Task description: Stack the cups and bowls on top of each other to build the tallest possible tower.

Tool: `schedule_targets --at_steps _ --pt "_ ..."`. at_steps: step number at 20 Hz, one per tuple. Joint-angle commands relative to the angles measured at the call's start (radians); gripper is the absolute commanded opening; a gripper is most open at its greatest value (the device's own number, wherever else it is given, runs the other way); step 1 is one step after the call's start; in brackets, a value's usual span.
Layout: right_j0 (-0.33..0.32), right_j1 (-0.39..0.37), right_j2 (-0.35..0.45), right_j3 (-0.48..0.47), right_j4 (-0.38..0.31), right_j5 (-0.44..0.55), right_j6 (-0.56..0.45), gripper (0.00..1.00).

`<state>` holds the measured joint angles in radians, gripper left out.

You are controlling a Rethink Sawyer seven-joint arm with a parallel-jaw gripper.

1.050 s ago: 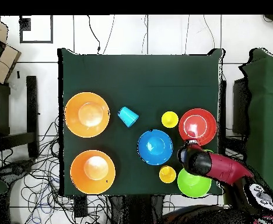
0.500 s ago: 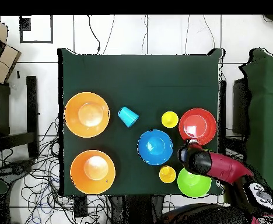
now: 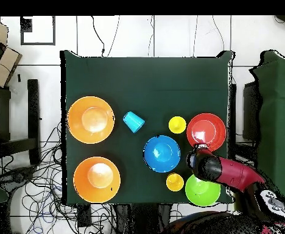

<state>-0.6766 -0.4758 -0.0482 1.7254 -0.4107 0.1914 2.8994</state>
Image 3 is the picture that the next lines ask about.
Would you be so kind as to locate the red plastic bowl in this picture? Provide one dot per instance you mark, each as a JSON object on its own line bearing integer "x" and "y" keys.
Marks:
{"x": 206, "y": 129}

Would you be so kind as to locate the light blue plastic bowl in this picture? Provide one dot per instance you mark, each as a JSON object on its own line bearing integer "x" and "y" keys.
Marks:
{"x": 162, "y": 153}

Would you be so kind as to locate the light blue plastic cup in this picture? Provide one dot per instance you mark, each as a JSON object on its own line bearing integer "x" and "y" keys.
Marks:
{"x": 134, "y": 121}

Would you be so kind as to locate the orange plastic bowl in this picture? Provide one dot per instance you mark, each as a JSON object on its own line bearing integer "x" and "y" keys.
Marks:
{"x": 90, "y": 119}
{"x": 93, "y": 190}

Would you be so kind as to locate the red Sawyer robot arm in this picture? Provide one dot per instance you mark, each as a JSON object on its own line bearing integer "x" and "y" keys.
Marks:
{"x": 235, "y": 173}

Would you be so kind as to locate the yellow plastic cup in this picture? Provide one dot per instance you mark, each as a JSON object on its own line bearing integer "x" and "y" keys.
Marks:
{"x": 174, "y": 182}
{"x": 177, "y": 124}

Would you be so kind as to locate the green plastic bowl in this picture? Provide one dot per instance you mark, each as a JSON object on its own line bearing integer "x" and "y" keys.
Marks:
{"x": 201, "y": 193}

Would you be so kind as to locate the black box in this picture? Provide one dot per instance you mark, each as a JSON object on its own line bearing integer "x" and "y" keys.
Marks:
{"x": 251, "y": 112}

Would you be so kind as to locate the dark green tablecloth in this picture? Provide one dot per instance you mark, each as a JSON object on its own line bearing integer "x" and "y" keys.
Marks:
{"x": 145, "y": 85}

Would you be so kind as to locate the black power adapter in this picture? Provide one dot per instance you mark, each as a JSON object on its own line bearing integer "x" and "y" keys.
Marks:
{"x": 84, "y": 215}

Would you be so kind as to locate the black equipment base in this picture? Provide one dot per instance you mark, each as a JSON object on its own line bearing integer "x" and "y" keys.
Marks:
{"x": 18, "y": 176}

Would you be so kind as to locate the black stand frame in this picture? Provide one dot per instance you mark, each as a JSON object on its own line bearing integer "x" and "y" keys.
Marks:
{"x": 33, "y": 109}

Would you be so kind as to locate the black square floor frame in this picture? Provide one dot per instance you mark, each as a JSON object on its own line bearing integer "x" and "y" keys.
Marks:
{"x": 22, "y": 31}

